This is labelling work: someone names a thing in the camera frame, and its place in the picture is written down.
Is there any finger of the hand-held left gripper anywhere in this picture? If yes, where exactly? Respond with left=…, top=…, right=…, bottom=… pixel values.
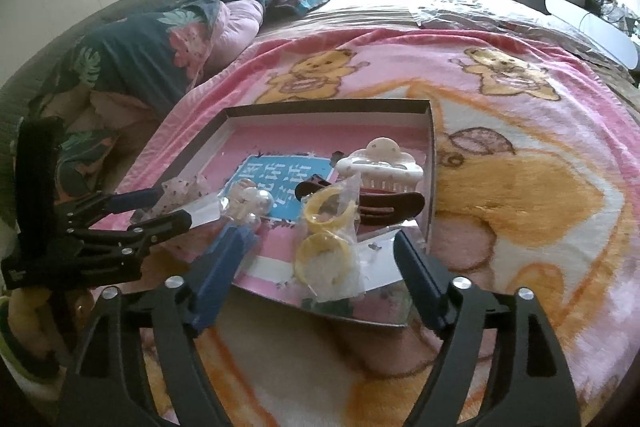
left=62, top=209, right=195, bottom=283
left=62, top=188, right=171, bottom=228

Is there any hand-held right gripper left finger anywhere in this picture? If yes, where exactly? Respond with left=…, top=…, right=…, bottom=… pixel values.
left=57, top=224, right=261, bottom=427

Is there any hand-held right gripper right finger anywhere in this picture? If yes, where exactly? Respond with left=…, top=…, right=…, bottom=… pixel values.
left=392, top=231, right=583, bottom=427

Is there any polka dot hair bow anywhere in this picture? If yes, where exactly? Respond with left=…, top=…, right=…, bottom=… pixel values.
left=131, top=174, right=213, bottom=223

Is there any clear bag of pearl ties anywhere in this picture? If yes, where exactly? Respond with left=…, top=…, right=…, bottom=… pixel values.
left=217, top=184, right=276, bottom=228

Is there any brown hair clip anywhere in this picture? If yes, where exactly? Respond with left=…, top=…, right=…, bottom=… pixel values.
left=294, top=179, right=425, bottom=224

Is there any clear bag of yellow bracelets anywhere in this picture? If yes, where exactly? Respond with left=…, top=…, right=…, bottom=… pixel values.
left=292, top=172, right=366, bottom=300

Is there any white hair claw clip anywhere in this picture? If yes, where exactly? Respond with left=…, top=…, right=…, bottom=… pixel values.
left=335, top=136, right=425, bottom=194

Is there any pink cardboard box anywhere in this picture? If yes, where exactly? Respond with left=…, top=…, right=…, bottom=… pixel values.
left=102, top=98, right=438, bottom=330

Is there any grey padded headboard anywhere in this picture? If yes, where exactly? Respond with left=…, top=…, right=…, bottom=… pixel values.
left=0, top=0, right=216, bottom=128

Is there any pink bear printed blanket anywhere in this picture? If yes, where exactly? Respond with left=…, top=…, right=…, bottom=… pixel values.
left=90, top=29, right=640, bottom=427

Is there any dark floral quilt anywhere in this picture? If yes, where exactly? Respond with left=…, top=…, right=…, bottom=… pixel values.
left=37, top=0, right=268, bottom=188

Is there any yellow plush toy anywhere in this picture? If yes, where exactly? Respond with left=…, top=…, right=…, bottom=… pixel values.
left=0, top=292, right=66, bottom=378

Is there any grey satin cloth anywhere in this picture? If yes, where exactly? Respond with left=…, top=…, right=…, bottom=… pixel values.
left=410, top=0, right=626, bottom=68

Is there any white dresser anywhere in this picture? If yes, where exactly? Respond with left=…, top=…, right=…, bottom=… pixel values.
left=515, top=0, right=640, bottom=70

